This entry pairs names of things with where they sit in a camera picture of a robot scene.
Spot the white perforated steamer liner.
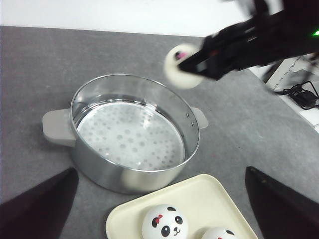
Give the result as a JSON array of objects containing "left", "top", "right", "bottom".
[{"left": 77, "top": 103, "right": 185, "bottom": 170}]

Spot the panda bun pink bow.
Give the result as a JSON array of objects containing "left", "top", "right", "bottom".
[{"left": 164, "top": 43, "right": 204, "bottom": 89}]

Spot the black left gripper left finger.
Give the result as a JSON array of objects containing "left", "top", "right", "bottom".
[{"left": 0, "top": 168, "right": 79, "bottom": 239}]

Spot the black cable bundle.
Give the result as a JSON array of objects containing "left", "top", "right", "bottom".
[{"left": 275, "top": 81, "right": 319, "bottom": 110}]

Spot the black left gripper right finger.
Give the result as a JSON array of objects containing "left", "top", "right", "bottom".
[{"left": 245, "top": 166, "right": 319, "bottom": 239}]

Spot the cream rectangular plastic tray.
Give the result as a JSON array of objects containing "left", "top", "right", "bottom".
[{"left": 105, "top": 174, "right": 257, "bottom": 239}]

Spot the stainless steel steamer pot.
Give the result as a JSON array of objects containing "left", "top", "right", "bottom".
[{"left": 42, "top": 74, "right": 208, "bottom": 194}]

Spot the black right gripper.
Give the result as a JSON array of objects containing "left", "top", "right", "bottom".
[{"left": 178, "top": 0, "right": 319, "bottom": 80}]

